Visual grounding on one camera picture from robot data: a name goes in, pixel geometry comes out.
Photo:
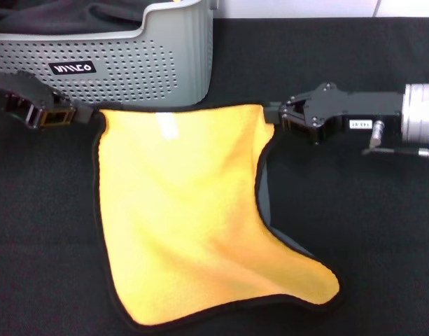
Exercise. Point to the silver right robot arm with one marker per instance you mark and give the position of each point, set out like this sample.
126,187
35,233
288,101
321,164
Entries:
420,112

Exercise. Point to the black cloth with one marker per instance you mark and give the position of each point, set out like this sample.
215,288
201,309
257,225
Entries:
60,17

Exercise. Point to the grey perforated plastic storage box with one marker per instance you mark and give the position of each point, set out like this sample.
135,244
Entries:
147,70

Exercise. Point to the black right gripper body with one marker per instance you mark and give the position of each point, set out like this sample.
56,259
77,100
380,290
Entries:
357,105

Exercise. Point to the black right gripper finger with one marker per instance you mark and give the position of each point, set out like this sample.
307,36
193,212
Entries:
298,126
294,101

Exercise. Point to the yellow towel with black trim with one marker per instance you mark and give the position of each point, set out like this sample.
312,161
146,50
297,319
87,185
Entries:
182,210

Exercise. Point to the black tablecloth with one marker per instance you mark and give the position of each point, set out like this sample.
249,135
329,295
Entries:
375,245

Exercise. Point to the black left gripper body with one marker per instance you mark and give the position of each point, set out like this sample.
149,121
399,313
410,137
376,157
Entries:
25,101

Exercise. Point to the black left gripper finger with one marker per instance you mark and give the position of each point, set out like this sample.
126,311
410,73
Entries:
83,108
84,118

